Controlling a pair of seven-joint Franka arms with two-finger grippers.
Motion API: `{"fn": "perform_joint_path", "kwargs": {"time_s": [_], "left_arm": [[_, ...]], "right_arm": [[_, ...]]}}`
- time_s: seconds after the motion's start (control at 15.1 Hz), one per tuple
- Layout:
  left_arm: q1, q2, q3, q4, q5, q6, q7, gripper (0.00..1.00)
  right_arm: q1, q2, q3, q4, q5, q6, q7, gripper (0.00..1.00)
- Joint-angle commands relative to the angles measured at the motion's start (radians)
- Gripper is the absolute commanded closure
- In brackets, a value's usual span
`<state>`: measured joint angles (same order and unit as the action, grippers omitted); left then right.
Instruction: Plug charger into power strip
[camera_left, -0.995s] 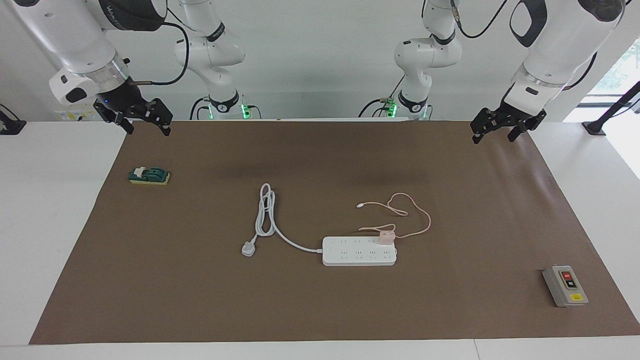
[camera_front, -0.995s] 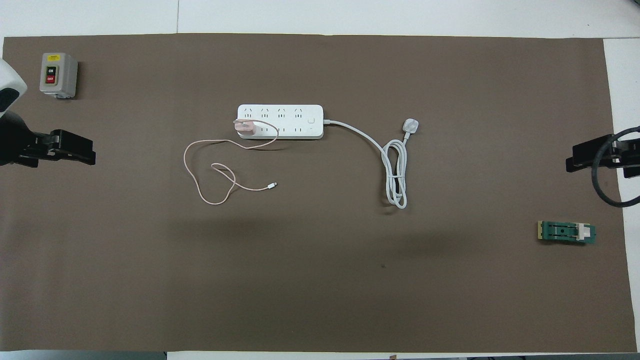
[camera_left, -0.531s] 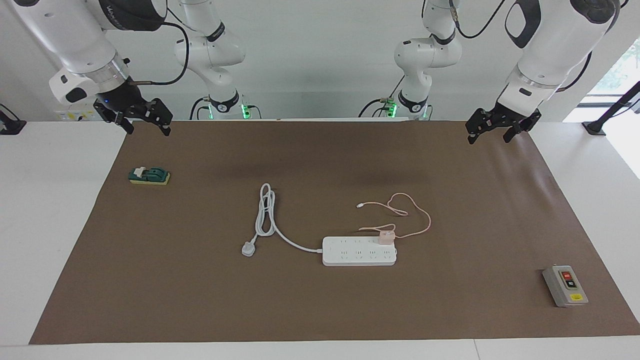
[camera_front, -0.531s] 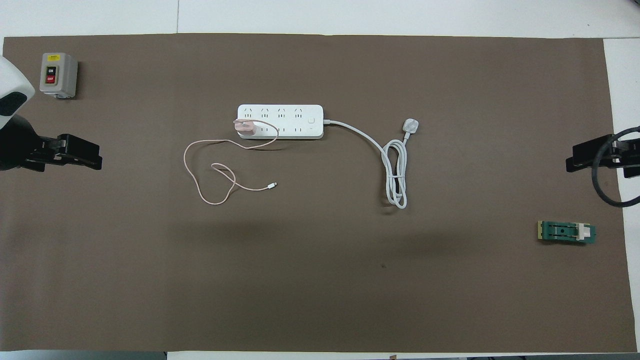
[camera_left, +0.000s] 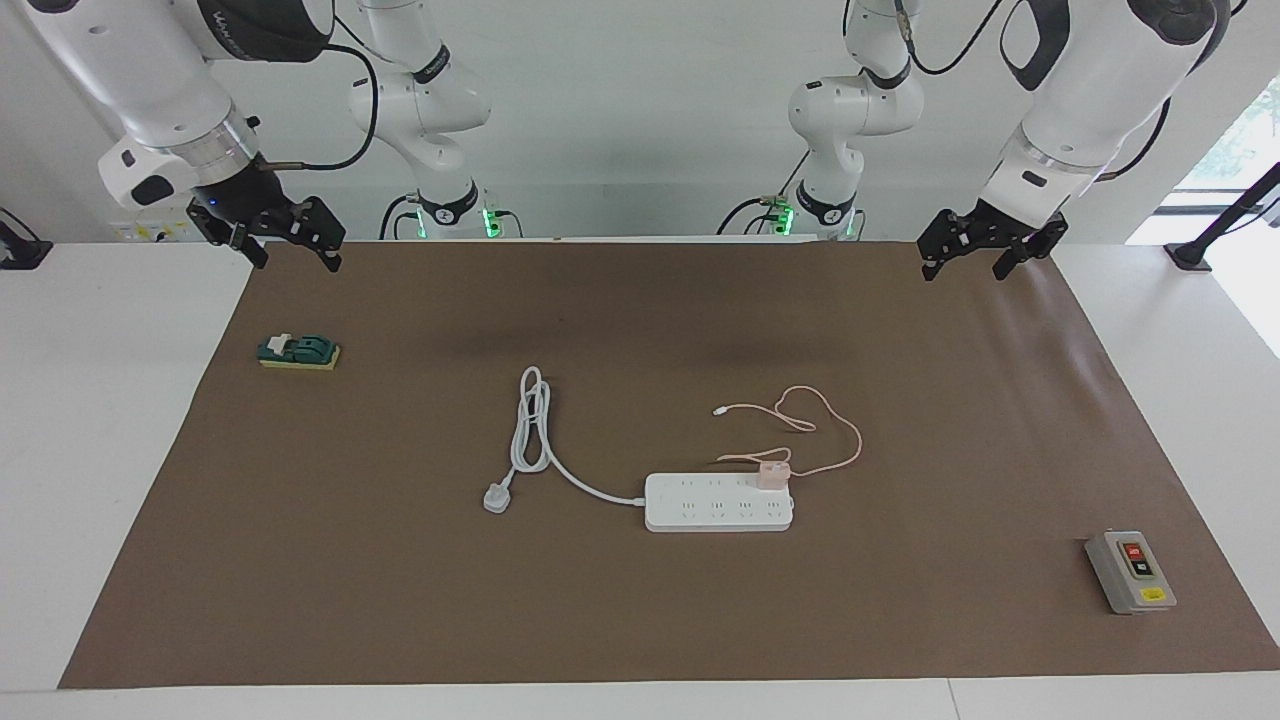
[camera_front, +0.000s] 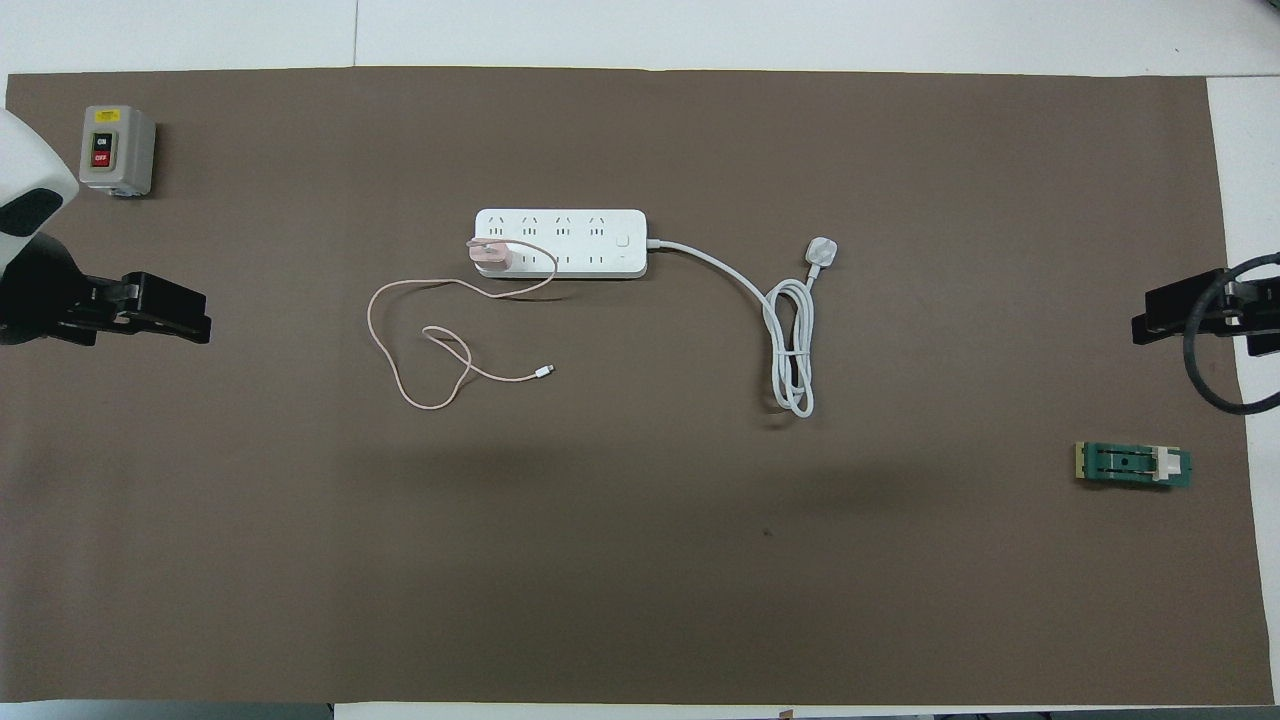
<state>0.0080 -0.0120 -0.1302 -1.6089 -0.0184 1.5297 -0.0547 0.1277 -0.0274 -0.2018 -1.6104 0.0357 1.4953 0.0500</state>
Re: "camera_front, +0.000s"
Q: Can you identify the grey on-off switch box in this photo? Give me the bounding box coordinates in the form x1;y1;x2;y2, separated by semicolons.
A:
78;104;158;199

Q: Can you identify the pink charging cable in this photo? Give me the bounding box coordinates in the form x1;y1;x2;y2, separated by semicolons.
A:
365;239;560;413

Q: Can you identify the pink charger plug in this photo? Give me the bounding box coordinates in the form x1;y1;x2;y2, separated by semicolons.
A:
467;237;516;280

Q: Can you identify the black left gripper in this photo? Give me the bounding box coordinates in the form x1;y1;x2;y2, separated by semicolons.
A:
0;233;214;348

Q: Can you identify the white power strip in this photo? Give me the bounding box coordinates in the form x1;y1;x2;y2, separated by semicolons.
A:
472;207;649;281

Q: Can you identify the white power cord with plug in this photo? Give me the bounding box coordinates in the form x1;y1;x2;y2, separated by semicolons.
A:
646;235;840;420

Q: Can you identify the brown table mat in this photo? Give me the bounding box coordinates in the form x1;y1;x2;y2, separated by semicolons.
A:
0;66;1277;707

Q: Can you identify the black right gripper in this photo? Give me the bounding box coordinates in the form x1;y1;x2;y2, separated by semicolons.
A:
1130;267;1280;358

